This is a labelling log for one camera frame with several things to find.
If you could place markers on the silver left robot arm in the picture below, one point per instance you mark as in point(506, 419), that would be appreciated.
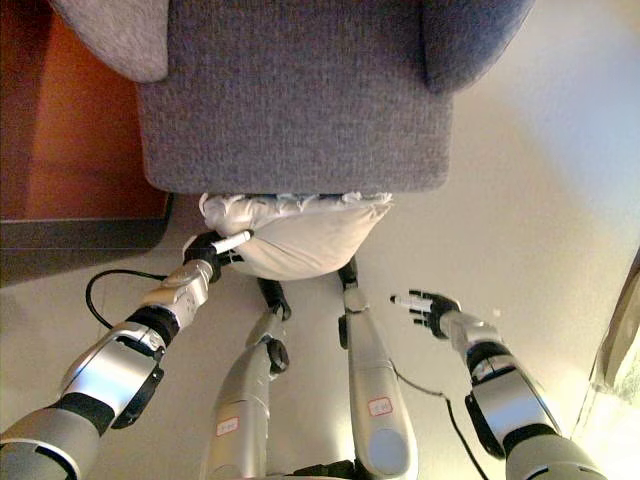
point(110, 370)

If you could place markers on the white tasselled pillow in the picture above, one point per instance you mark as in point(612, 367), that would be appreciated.
point(305, 240)

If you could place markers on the silver left robot leg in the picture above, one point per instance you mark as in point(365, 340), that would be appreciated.
point(245, 400)

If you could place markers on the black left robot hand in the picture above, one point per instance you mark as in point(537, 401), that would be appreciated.
point(202, 249)

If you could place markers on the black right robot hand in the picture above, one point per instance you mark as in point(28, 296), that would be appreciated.
point(434, 310)

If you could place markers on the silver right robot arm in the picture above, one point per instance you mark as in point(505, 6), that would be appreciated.
point(510, 400)

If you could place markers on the grey fabric armchair sofa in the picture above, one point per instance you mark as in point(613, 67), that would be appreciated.
point(300, 100)

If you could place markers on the silver right robot leg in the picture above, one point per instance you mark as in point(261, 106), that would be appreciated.
point(375, 390)

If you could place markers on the silver robot leg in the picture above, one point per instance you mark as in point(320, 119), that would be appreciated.
point(375, 390)
point(245, 400)

